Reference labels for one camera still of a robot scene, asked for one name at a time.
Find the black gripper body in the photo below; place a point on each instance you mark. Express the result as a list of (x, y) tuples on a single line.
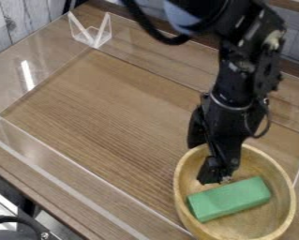
[(229, 126)]

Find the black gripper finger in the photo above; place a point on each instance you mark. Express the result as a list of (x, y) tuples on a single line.
[(213, 171), (197, 131)]

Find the green rectangular block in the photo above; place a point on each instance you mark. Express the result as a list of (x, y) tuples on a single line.
[(226, 200)]

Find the wooden oval bowl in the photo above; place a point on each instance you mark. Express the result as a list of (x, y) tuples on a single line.
[(261, 223)]

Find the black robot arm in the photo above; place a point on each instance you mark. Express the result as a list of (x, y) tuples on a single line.
[(252, 39)]

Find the clear acrylic corner bracket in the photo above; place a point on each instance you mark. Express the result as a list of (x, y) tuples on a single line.
[(93, 36)]

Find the black metal bracket with screw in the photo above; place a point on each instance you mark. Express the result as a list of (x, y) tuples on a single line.
[(37, 228)]

